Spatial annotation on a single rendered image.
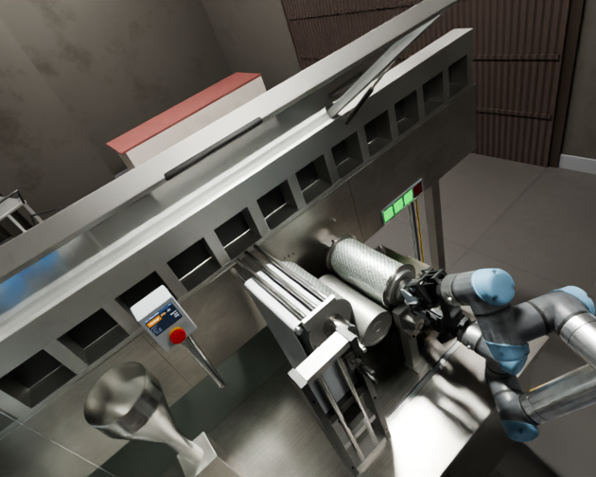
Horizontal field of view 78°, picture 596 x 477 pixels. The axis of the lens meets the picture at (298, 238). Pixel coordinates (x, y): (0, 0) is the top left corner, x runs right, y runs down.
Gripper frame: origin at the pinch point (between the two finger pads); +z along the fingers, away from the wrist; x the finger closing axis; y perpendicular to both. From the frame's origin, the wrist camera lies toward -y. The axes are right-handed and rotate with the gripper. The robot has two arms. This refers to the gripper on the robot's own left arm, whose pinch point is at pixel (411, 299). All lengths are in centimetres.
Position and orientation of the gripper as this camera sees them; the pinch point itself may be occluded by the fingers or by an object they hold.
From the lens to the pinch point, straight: 114.1
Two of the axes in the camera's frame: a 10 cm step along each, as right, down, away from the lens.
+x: -7.5, 5.8, -3.3
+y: -6.1, -7.9, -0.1
